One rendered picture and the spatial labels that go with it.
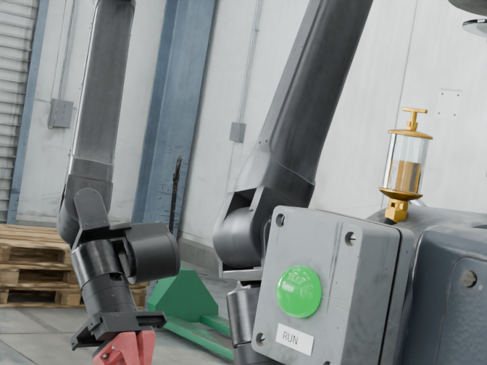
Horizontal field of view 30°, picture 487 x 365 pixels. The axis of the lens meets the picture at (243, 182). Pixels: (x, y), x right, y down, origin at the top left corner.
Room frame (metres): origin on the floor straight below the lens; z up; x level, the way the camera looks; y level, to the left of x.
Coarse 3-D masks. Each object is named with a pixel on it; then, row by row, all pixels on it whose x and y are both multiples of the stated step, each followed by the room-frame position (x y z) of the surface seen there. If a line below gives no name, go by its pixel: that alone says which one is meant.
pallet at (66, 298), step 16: (0, 288) 5.83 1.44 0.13; (16, 288) 5.90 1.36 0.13; (32, 288) 5.97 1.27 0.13; (48, 288) 6.04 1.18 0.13; (64, 288) 6.12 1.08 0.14; (0, 304) 5.85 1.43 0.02; (16, 304) 5.92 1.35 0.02; (32, 304) 6.00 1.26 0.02; (48, 304) 6.07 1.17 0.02; (64, 304) 6.13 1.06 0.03; (80, 304) 6.23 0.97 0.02; (144, 304) 6.52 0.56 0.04
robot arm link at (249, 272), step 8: (264, 224) 0.81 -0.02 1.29; (264, 232) 0.80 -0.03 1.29; (264, 240) 0.80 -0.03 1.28; (264, 248) 0.80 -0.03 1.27; (264, 256) 0.80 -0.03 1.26; (224, 264) 0.86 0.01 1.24; (264, 264) 0.80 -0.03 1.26; (224, 272) 0.86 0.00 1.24; (232, 272) 0.84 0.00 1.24; (240, 272) 0.83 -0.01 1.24; (248, 272) 0.82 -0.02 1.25; (256, 272) 0.81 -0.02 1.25
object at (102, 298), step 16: (96, 288) 1.06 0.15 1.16; (112, 288) 1.06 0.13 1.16; (128, 288) 1.08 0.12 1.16; (96, 304) 1.05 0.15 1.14; (112, 304) 1.05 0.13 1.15; (128, 304) 1.06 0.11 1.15; (96, 320) 1.01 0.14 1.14; (144, 320) 1.06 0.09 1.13; (160, 320) 1.07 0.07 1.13; (80, 336) 1.04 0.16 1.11
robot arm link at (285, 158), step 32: (320, 0) 0.92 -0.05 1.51; (352, 0) 0.92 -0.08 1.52; (320, 32) 0.90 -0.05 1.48; (352, 32) 0.92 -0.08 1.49; (288, 64) 0.90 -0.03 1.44; (320, 64) 0.89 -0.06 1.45; (288, 96) 0.87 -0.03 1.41; (320, 96) 0.88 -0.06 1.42; (288, 128) 0.85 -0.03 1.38; (320, 128) 0.88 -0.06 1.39; (256, 160) 0.86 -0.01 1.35; (288, 160) 0.84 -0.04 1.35; (256, 192) 0.83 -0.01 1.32; (288, 192) 0.83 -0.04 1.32; (224, 224) 0.85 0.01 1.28; (256, 224) 0.81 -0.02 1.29; (224, 256) 0.85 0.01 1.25; (256, 256) 0.81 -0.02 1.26
